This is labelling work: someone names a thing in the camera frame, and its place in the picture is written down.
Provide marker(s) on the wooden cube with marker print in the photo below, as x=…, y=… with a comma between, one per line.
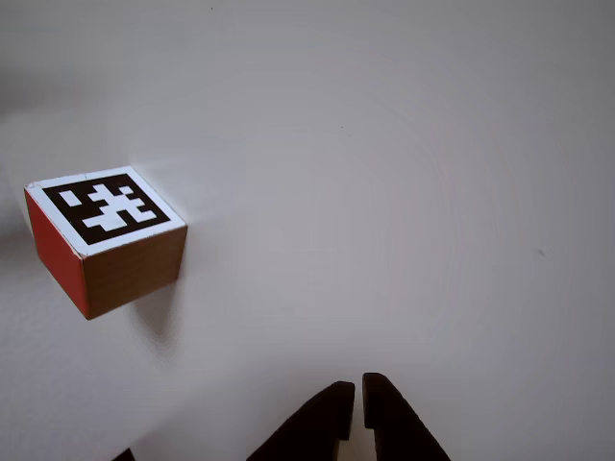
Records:
x=110, y=240

